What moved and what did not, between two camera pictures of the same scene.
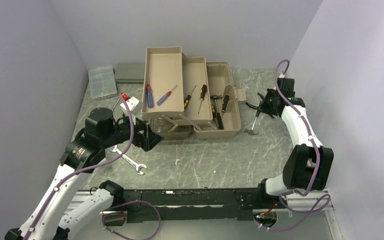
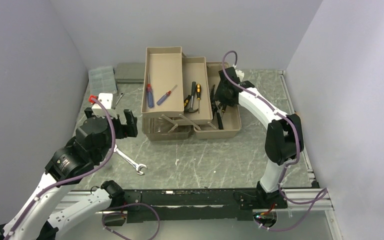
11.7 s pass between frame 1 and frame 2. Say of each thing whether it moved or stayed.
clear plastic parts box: stayed
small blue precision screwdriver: stayed
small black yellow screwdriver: stayed
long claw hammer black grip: stayed
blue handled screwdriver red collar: stayed
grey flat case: stayed
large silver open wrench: stayed
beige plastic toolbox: stayed
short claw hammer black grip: moved
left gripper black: moved
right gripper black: moved
